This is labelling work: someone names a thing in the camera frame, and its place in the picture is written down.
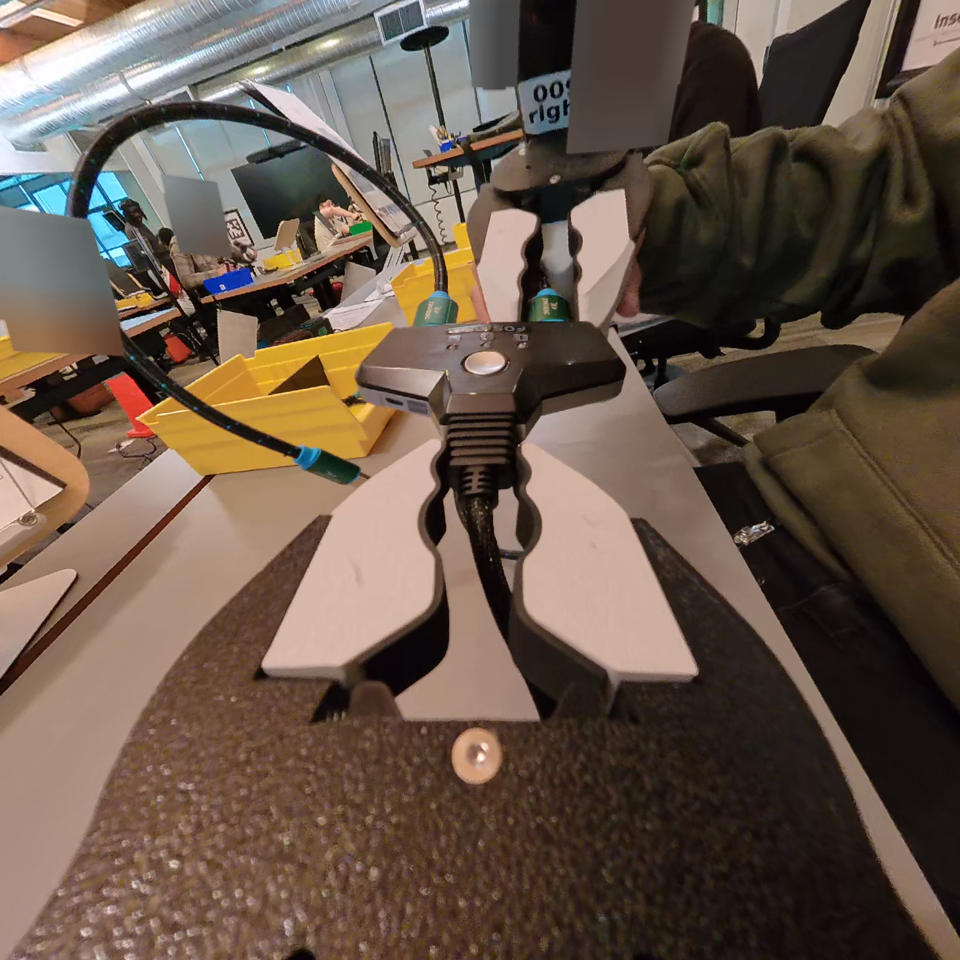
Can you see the small blue bin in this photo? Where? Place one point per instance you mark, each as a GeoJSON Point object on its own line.
{"type": "Point", "coordinates": [229, 283]}

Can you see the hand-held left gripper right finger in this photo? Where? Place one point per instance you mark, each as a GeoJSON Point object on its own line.
{"type": "Point", "coordinates": [600, 592]}

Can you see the person's olive hoodie torso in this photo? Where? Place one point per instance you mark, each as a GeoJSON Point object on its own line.
{"type": "Point", "coordinates": [885, 487]}

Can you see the wooden standing desk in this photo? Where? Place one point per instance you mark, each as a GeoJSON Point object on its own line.
{"type": "Point", "coordinates": [450, 157]}

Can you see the black wall screen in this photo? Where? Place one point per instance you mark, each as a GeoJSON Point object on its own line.
{"type": "Point", "coordinates": [285, 191]}

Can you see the orange traffic cone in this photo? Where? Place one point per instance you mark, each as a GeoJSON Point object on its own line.
{"type": "Point", "coordinates": [135, 409]}

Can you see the black floor lamp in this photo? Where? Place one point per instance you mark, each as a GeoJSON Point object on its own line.
{"type": "Point", "coordinates": [426, 37]}

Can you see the dark brown chair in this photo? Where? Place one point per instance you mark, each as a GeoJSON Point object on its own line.
{"type": "Point", "coordinates": [724, 82]}

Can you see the silver ventilation duct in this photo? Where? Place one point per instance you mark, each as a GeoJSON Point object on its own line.
{"type": "Point", "coordinates": [187, 45]}

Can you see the long wooden work table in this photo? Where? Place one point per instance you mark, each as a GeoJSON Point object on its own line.
{"type": "Point", "coordinates": [315, 259]}

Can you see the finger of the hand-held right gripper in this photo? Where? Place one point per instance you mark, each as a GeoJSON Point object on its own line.
{"type": "Point", "coordinates": [506, 255]}
{"type": "Point", "coordinates": [607, 247]}

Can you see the person's right forearm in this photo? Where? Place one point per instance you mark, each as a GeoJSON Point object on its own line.
{"type": "Point", "coordinates": [787, 210]}

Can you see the black office chair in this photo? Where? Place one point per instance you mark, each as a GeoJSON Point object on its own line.
{"type": "Point", "coordinates": [810, 60]}
{"type": "Point", "coordinates": [750, 382]}

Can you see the black video switch box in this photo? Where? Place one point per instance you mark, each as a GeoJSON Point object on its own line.
{"type": "Point", "coordinates": [525, 382]}

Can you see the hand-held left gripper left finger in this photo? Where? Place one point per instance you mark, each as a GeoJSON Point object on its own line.
{"type": "Point", "coordinates": [360, 585]}

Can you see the yellow plastic bin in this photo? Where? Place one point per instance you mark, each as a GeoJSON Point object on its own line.
{"type": "Point", "coordinates": [277, 261]}
{"type": "Point", "coordinates": [409, 277]}
{"type": "Point", "coordinates": [465, 236]}
{"type": "Point", "coordinates": [247, 427]}

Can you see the black white marker tag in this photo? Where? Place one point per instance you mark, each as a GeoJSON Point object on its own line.
{"type": "Point", "coordinates": [237, 229]}

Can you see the white ceiling vent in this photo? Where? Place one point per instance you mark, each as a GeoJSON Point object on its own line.
{"type": "Point", "coordinates": [401, 21]}

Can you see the wooden sheet holder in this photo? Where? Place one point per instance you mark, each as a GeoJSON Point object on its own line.
{"type": "Point", "coordinates": [64, 480]}

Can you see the metal badge clip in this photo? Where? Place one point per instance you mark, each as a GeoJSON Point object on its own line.
{"type": "Point", "coordinates": [756, 532]}

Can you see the white wall sign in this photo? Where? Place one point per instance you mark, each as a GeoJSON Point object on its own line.
{"type": "Point", "coordinates": [930, 37]}

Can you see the person's right hand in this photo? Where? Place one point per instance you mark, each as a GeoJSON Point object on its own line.
{"type": "Point", "coordinates": [634, 296]}

